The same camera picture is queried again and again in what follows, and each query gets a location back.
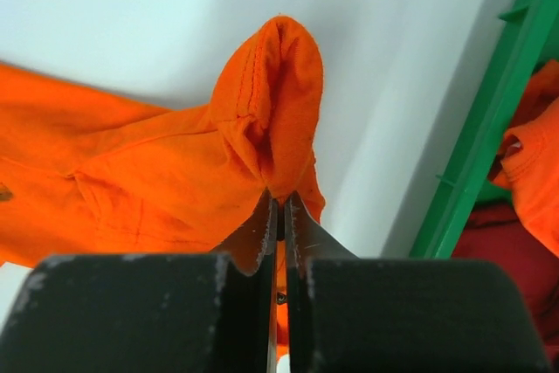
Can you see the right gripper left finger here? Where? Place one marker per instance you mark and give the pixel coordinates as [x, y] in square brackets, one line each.
[152, 312]

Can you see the green plastic bin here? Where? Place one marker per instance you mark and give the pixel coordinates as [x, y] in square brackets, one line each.
[528, 40]

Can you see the dark red t shirt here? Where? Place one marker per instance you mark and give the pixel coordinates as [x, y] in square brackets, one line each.
[494, 233]

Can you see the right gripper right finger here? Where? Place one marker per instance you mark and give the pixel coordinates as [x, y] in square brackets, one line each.
[347, 314]

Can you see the orange t shirt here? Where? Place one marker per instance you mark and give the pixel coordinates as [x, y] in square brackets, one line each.
[85, 171]
[527, 159]

